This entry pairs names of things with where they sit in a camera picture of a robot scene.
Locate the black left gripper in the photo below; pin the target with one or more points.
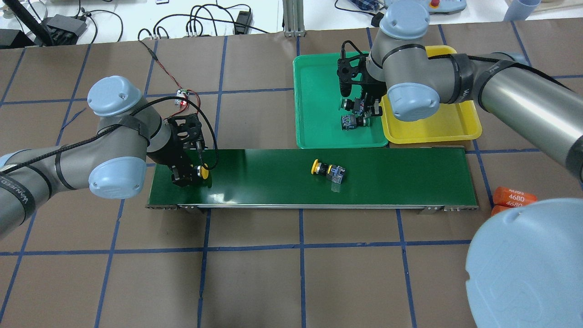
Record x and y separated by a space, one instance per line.
176 157

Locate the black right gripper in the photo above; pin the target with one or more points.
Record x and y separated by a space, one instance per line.
374 92

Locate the yellow push button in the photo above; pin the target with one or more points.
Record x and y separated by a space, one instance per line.
201 172
332 172

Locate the green push button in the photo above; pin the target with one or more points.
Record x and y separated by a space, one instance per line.
352 106
352 121

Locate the orange cylinder marked 4680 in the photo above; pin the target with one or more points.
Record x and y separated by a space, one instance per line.
512 198

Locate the plain orange cylinder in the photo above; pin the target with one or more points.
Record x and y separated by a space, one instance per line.
498 208

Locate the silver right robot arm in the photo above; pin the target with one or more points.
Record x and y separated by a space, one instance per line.
524 264

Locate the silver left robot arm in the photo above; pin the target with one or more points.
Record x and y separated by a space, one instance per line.
112 164

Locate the green plastic tray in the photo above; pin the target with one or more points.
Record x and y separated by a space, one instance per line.
317 101

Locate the green conveyor belt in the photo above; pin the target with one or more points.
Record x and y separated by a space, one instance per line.
428 179

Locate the small controller circuit board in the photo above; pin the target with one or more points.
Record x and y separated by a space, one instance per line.
184 95

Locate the yellow plastic tray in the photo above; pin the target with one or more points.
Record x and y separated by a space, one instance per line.
452 122

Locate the aluminium frame post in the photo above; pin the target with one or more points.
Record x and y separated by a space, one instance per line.
293 18

